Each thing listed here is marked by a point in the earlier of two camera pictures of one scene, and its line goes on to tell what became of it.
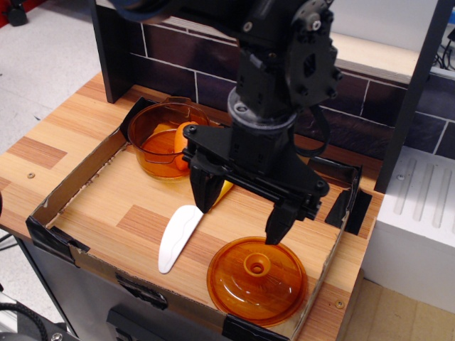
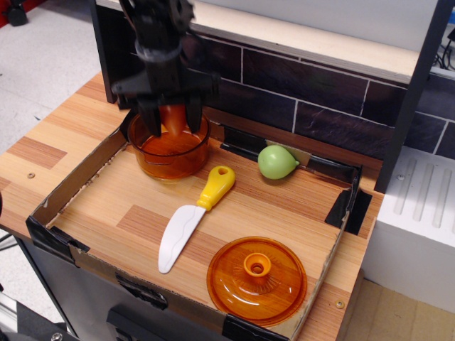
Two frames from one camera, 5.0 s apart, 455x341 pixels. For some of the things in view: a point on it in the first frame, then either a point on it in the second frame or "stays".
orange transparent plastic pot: (152, 131) stays
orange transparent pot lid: (250, 278) stays
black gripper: (262, 162) to (166, 79)
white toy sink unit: (412, 246) stays
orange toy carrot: (180, 143) to (173, 116)
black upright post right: (414, 94) stays
